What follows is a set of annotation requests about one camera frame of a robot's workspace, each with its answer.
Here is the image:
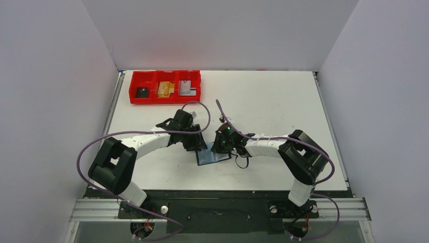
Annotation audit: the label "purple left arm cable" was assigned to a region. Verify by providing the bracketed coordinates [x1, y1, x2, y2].
[76, 101, 212, 242]

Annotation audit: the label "gold cards in bin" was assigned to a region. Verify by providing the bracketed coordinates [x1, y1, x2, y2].
[155, 81, 175, 98]

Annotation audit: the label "black card in bin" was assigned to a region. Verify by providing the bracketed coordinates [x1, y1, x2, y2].
[135, 87, 150, 99]

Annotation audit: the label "navy blue card holder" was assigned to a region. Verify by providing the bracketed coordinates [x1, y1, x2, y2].
[195, 142, 232, 166]

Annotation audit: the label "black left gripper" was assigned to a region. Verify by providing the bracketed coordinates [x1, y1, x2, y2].
[180, 124, 206, 151]

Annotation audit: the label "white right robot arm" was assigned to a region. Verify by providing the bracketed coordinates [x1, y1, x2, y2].
[211, 124, 328, 216]

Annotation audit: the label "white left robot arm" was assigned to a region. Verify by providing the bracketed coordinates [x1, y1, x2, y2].
[88, 109, 207, 218]

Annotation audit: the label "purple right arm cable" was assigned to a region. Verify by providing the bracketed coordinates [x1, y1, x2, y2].
[215, 99, 341, 241]

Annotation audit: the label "aluminium frame rail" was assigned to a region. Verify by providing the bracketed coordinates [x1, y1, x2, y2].
[70, 198, 371, 222]

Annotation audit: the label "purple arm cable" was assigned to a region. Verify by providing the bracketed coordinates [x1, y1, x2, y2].
[76, 101, 212, 242]
[215, 99, 341, 241]

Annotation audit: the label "red three-compartment bin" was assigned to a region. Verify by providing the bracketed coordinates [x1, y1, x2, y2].
[128, 70, 201, 105]

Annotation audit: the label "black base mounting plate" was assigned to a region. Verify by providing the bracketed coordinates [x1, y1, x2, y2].
[88, 190, 352, 238]

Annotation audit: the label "silver cards in bin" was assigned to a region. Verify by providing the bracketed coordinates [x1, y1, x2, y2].
[179, 80, 197, 96]

